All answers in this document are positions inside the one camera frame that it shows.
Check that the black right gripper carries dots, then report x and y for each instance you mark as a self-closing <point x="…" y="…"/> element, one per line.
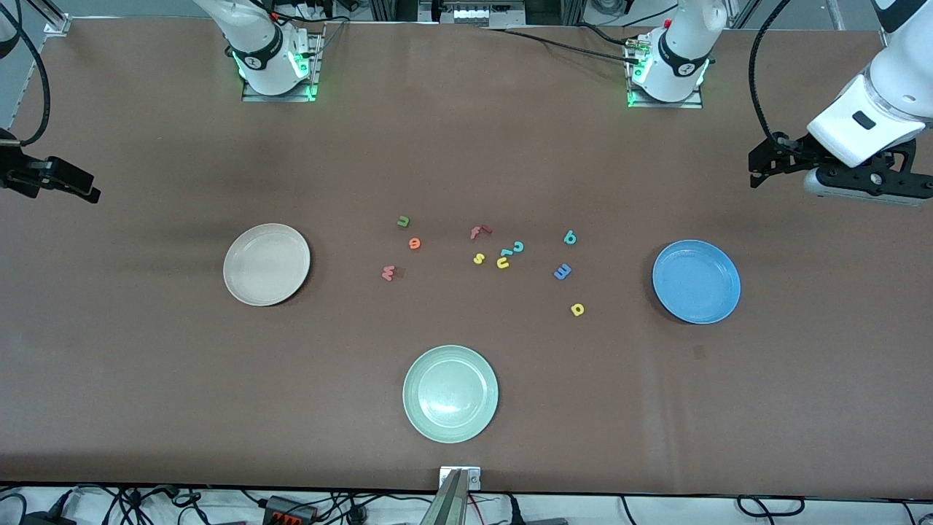
<point x="22" y="175"/>

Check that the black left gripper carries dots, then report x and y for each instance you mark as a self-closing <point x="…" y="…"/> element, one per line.
<point x="789" y="152"/>

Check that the blue foam letter m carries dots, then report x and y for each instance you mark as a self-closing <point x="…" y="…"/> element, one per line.
<point x="562" y="272"/>

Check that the pink foam letter w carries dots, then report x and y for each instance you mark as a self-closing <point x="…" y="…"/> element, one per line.
<point x="388" y="273"/>

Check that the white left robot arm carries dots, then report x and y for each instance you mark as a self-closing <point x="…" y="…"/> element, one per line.
<point x="681" y="51"/>

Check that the blue plate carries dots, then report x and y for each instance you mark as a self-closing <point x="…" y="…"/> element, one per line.
<point x="696" y="281"/>

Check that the light brown plate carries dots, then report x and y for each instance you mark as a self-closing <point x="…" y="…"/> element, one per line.
<point x="267" y="264"/>

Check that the red foam letter f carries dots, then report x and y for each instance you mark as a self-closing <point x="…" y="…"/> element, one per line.
<point x="477" y="232"/>

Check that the silver equipment box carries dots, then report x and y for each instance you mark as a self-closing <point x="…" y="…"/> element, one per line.
<point x="485" y="14"/>

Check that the black power adapter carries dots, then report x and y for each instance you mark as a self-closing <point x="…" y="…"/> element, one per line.
<point x="47" y="520"/>

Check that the pale green plate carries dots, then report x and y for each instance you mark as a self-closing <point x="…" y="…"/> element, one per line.
<point x="450" y="394"/>

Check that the black orange power strip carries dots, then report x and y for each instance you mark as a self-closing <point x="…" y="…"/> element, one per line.
<point x="288" y="510"/>

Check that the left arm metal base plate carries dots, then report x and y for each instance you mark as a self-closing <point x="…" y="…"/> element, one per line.
<point x="692" y="105"/>

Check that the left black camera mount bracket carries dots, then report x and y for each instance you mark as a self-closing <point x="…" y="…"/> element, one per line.
<point x="867" y="179"/>

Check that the metal corner bracket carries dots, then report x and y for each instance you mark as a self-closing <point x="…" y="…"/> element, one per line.
<point x="57" y="28"/>

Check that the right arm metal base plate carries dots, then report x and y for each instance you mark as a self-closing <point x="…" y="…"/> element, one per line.
<point x="251" y="95"/>

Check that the small metal table bracket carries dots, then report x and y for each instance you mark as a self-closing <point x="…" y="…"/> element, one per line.
<point x="474" y="477"/>

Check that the aluminium camera pole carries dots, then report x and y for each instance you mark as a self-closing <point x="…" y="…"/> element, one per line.
<point x="446" y="507"/>

